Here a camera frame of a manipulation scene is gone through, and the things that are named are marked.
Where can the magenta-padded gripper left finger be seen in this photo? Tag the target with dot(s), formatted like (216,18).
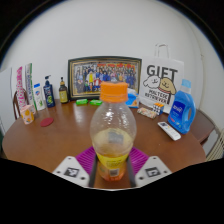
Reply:
(70,170)

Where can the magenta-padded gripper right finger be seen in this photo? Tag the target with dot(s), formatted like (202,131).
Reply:
(153,170)

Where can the orange-capped juice drink bottle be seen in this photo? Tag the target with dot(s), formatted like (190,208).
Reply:
(113,133)

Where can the white remote control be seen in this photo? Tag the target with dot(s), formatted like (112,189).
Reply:
(169,130)

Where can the flat round red coaster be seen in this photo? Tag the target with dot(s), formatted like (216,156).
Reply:
(46,122)

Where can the colourful puzzle cube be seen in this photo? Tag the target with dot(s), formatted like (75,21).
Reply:
(158,108)

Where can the blue detergent bottle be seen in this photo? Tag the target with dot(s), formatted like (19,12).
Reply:
(181,113)

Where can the white radiator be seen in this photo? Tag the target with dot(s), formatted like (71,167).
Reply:
(217,146)

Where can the small green packet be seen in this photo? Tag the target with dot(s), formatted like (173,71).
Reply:
(96,102)
(82,102)

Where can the pink mug with orange print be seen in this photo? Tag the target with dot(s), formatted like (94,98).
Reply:
(27,115)

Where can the blue tissue pack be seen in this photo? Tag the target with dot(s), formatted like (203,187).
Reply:
(133,100)

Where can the amber pump bottle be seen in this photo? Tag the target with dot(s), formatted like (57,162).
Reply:
(63,95)

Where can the dark blue pump bottle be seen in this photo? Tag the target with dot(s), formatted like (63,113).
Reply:
(49,95)

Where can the white lotion bottle blue cap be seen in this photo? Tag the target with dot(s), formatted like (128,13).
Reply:
(39,98)

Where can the white paper gift bag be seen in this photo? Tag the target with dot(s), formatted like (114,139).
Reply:
(161,83)

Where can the pink shuttlecock tube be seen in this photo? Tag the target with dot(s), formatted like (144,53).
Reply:
(20,90)

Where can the white and blue shuttlecock tube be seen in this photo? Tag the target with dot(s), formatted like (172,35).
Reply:
(30,83)

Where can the framed group photo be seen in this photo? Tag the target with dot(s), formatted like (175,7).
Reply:
(90,75)

